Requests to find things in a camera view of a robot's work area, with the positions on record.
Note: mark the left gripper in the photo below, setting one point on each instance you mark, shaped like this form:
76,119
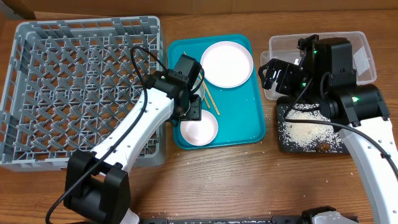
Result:
196,111

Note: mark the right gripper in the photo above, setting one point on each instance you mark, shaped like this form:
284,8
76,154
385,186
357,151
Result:
272,76

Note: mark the small pink bowl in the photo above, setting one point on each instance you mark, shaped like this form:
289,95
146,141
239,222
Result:
200,133

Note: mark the large pink plate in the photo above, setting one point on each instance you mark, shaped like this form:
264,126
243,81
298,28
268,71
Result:
227,64

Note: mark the pile of white rice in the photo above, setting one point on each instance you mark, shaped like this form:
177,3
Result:
307,112

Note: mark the brown food scrap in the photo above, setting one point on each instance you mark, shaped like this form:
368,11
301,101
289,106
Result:
323,147

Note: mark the grey bowl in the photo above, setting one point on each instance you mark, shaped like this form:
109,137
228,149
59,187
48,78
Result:
201,90

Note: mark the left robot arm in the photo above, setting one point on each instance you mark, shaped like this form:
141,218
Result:
97,184

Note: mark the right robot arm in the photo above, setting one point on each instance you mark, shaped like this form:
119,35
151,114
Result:
327,76

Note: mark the grey dishwasher rack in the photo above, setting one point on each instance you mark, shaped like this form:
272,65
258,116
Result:
69,83

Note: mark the right wooden chopstick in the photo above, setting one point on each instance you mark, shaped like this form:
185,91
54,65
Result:
202,76

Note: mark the clear plastic bin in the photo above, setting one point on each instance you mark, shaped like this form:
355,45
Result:
363,60

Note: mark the teal serving tray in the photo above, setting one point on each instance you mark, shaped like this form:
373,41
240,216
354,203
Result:
241,119

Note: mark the black tray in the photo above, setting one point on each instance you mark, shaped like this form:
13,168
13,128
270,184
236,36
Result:
304,137

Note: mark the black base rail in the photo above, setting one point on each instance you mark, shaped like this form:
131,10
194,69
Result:
294,219

